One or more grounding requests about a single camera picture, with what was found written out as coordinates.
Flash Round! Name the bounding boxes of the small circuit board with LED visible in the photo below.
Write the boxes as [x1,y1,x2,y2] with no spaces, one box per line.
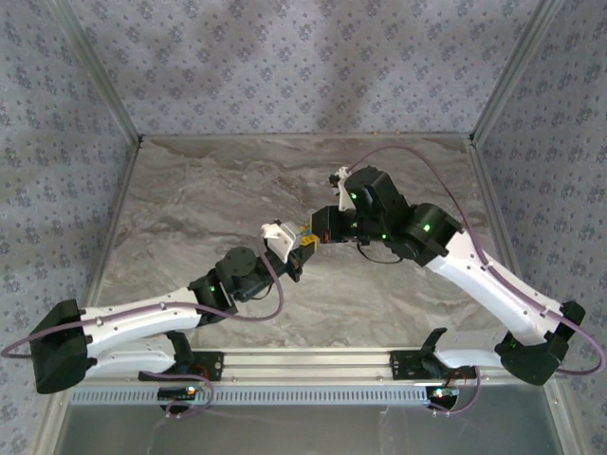
[425,385,462,400]
[157,385,198,400]

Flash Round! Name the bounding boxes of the grey metal panel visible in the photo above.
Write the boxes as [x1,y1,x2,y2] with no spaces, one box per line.
[55,384,566,455]

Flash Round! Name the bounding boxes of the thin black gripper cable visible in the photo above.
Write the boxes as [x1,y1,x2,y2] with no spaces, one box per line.
[244,278,282,303]
[356,240,410,265]

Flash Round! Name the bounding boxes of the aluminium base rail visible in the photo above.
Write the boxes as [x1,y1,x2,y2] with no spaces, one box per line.
[192,348,424,383]

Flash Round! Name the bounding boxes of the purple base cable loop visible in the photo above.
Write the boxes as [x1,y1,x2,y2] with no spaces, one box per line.
[429,368,483,419]
[140,371,215,421]

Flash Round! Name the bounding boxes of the aluminium table side rail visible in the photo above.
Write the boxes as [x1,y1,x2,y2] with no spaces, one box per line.
[31,136,144,455]
[467,136,585,455]

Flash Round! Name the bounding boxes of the grey slotted cable duct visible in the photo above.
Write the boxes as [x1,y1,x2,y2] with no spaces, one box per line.
[70,387,433,410]

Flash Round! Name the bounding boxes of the aluminium frame post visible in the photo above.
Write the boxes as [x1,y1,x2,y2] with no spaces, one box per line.
[46,0,145,144]
[468,0,566,144]

